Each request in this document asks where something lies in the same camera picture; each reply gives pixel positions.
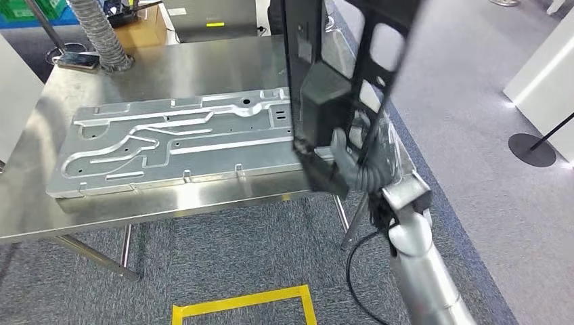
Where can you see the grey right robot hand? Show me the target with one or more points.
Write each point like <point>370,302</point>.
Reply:
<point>385,148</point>

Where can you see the black plastic mounting plate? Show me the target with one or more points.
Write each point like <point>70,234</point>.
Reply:
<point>314,103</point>

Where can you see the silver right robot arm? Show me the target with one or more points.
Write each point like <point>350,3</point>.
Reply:
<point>417,269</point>

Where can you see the stainless steel workbench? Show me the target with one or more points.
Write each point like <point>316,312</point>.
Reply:
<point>179,63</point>

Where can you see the black stanchion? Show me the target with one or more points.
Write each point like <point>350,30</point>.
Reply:
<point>531,152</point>

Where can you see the black case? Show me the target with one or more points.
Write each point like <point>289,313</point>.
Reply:
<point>276,18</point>

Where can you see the aluminium fixture plate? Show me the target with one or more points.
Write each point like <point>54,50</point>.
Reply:
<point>202,157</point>

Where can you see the white cabinet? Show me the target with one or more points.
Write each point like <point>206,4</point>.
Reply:
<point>551,67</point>

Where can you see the grey computer case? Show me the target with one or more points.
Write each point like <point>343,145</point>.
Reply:
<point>210,13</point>

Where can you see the cardboard box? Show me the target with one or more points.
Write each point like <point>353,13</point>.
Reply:
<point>143,31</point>

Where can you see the black device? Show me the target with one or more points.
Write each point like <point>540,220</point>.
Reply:
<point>121,18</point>

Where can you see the smartphone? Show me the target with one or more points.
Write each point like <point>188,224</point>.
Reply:
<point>78,60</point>

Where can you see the pole stand with round base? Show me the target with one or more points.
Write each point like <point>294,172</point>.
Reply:
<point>47,27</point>

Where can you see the white side table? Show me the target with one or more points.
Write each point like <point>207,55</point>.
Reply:
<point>18,98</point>

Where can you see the blue floor mat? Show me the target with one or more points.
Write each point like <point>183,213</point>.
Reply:
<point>36,23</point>

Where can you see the green plastic crate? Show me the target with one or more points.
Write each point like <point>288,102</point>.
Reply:
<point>13,9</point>

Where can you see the black camera bracket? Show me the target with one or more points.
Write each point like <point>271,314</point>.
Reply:
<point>381,211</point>

